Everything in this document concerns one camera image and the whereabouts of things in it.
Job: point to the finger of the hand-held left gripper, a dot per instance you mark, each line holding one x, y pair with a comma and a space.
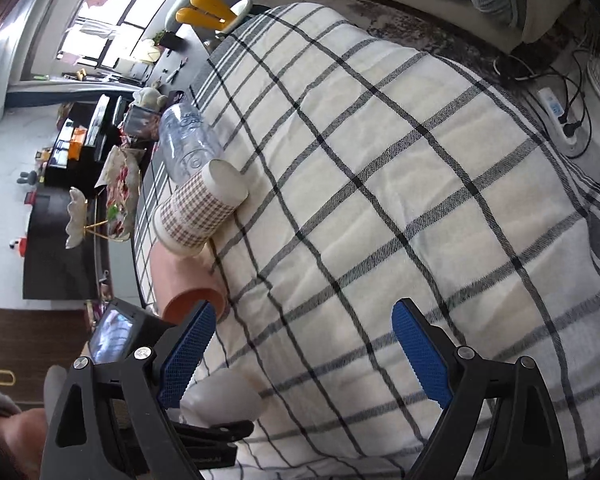
220, 432

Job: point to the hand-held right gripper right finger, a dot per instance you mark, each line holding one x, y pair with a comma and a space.
421, 355

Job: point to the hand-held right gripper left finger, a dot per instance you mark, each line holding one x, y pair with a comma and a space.
187, 352

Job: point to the white cup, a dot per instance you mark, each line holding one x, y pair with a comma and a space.
225, 396

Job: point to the person's left forearm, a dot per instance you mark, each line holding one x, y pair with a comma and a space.
20, 435

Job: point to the pink cup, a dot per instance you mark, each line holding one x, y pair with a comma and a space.
180, 280

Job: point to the brown checked paper cup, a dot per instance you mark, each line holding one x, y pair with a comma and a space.
195, 210

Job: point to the brown rug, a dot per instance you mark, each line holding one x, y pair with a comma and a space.
30, 335

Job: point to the black media cabinet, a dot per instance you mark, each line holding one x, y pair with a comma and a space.
55, 260

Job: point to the white petal dish stand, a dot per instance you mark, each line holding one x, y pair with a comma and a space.
76, 217

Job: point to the red and white figure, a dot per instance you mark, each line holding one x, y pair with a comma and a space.
17, 246

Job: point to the white plaid blanket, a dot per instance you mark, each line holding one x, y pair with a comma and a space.
380, 210

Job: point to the grey bunny figure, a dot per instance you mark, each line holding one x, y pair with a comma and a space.
27, 181

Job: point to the orange box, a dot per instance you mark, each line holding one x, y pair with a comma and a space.
78, 142

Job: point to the dark red box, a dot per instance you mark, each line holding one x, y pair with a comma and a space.
140, 122

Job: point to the white teapot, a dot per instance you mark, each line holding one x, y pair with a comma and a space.
147, 96

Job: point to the white power strip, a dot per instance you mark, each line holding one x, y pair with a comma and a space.
555, 110

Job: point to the window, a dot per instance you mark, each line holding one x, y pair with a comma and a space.
125, 10

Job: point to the yellow and white toy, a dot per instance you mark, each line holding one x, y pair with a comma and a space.
202, 10

